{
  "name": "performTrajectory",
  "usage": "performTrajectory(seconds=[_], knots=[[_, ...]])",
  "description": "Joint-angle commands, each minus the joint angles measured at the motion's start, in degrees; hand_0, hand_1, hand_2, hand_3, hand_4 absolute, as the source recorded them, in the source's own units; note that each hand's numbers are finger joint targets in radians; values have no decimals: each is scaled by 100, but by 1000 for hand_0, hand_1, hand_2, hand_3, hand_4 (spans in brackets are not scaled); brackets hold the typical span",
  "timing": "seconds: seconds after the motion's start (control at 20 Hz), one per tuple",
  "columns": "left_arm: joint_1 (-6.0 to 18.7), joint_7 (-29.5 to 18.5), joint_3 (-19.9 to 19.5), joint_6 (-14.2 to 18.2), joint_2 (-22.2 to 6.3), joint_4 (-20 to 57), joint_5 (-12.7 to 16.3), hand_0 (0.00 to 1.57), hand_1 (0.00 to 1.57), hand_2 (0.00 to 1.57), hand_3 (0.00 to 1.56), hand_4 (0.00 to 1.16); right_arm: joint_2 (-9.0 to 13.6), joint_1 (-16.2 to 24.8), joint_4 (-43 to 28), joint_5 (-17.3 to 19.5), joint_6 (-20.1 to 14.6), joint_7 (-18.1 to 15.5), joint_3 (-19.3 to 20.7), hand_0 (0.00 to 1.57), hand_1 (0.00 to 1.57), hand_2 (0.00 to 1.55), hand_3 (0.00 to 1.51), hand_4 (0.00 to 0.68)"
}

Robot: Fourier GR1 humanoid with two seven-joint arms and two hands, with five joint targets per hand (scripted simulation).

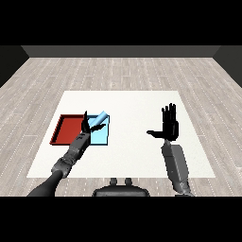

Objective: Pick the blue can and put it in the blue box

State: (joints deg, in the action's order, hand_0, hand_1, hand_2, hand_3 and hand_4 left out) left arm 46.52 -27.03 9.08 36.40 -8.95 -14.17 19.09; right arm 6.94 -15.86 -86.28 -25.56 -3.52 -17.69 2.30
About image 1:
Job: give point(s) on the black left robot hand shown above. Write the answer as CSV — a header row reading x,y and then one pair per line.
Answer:
x,y
86,126

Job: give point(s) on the light blue shallow open box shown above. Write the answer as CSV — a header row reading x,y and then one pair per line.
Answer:
x,y
100,134

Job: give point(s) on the dark grey robot body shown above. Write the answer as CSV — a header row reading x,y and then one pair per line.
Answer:
x,y
121,189

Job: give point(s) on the small blue can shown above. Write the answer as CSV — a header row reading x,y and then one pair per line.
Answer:
x,y
100,118

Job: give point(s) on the red shallow open box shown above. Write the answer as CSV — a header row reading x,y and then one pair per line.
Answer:
x,y
69,129

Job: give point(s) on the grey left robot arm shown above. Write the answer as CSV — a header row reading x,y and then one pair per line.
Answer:
x,y
73,152

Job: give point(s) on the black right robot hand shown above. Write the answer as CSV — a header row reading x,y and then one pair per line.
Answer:
x,y
170,126

